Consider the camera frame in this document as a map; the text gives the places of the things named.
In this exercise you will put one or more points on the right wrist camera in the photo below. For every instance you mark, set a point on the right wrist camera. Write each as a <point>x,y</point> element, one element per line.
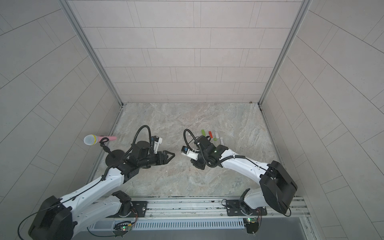
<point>185,151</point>

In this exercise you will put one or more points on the pink yellow toy microphone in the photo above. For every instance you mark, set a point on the pink yellow toy microphone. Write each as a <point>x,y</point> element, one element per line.
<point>93,139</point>

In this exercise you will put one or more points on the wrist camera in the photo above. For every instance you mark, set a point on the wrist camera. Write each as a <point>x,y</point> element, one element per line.
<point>185,151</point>
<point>156,141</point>

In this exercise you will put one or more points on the right circuit board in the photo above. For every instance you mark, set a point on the right circuit board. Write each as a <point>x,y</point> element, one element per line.
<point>252,225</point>

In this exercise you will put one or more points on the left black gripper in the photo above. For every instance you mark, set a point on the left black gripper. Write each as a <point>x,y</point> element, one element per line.
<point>165,161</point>

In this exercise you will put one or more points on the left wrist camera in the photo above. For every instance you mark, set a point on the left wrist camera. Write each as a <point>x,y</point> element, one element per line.
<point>156,141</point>

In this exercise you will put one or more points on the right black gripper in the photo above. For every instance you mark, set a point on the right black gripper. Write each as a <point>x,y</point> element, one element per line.
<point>200,165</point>

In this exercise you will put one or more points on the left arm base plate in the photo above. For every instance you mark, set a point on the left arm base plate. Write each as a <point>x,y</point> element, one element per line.
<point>139,207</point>

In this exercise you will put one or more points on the white ventilation grille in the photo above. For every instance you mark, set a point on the white ventilation grille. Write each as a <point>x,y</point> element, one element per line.
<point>188,224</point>

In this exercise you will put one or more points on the circuit board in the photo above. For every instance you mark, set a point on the circuit board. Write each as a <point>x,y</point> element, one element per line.
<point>252,225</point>
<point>122,228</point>

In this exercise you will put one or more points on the aluminium rail frame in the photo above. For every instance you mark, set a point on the aluminium rail frame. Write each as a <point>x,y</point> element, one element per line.
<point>162,208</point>

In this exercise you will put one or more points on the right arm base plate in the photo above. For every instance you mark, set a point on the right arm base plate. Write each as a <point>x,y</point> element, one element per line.
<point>234,210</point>

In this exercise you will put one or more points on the left circuit board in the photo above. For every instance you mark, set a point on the left circuit board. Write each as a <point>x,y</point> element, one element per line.
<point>122,228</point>

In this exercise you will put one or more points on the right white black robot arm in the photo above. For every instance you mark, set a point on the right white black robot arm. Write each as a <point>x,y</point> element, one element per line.
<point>277,188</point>

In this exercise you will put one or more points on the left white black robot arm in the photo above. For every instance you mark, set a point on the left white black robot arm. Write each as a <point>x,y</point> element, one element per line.
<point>62,218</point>

